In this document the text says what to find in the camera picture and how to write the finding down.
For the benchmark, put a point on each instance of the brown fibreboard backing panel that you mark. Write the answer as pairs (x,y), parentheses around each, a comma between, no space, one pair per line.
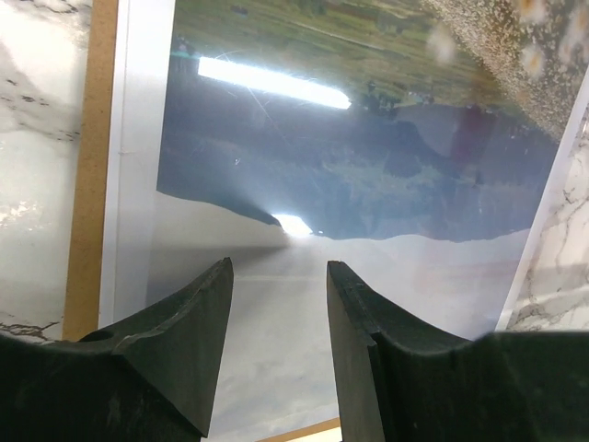
(87,184)

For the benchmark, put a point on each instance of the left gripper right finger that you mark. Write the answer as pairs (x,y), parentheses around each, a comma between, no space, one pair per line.
(399,378)

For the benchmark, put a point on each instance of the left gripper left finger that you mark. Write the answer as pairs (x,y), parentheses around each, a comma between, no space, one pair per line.
(149,377)

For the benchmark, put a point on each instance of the landscape photo print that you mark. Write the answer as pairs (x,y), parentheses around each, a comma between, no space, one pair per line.
(413,140)

